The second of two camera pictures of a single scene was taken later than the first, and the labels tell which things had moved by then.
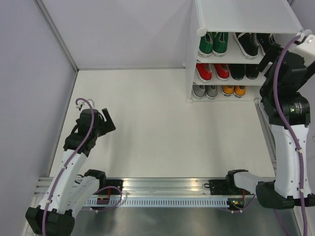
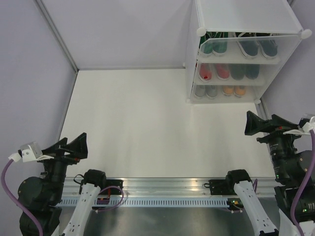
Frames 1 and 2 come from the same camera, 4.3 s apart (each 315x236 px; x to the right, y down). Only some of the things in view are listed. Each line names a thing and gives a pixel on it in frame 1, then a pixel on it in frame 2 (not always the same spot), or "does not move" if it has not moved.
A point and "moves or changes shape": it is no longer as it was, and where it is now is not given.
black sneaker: [250, 44] moves or changes shape
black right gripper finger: [274, 51] to [255, 124]
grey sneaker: [211, 91] does not move
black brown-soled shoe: [237, 71] does not move
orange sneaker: [227, 90] does not move
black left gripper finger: [109, 123] to [78, 146]
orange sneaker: [239, 91] does not move
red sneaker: [222, 71] does not move
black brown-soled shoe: [252, 71] does not move
